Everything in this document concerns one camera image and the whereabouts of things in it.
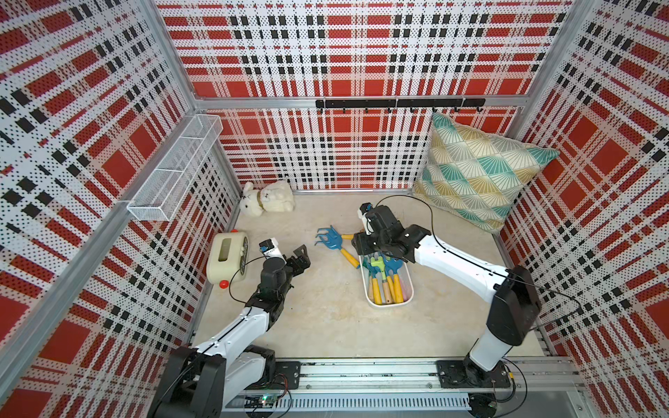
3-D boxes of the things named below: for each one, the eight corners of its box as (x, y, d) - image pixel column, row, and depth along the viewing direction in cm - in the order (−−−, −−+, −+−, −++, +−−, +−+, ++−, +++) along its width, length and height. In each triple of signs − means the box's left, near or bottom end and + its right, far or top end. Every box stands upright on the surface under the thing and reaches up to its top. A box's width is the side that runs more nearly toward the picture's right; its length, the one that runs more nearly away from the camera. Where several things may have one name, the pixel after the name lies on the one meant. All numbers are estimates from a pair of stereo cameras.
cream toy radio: (210, 291, 90) (200, 282, 84) (219, 244, 103) (210, 233, 97) (246, 286, 91) (238, 276, 85) (250, 239, 104) (243, 228, 98)
